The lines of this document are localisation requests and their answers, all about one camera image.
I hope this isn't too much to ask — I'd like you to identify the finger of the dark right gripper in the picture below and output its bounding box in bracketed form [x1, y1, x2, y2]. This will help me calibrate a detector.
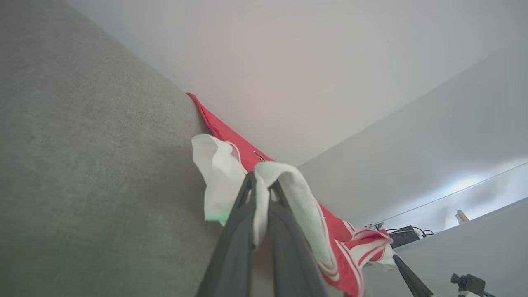
[392, 255, 434, 297]

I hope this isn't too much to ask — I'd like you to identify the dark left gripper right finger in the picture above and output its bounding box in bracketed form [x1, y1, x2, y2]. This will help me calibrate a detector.
[267, 180, 328, 297]

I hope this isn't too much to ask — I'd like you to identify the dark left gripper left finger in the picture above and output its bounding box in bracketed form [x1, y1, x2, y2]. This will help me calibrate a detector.
[196, 171, 256, 297]

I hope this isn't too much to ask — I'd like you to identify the red and white jersey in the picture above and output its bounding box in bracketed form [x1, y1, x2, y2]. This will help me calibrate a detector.
[186, 92, 398, 297]

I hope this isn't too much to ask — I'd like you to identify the black box on ledge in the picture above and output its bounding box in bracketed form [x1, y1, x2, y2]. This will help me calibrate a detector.
[388, 226, 421, 249]

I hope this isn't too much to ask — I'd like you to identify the grey fabric sofa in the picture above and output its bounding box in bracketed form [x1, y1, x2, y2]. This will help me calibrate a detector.
[0, 0, 275, 297]

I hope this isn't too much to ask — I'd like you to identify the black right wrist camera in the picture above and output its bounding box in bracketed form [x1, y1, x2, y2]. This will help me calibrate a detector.
[450, 273, 486, 295]

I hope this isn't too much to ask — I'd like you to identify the thin black ledge cable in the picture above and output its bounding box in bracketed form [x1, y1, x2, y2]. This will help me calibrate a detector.
[373, 223, 434, 236]

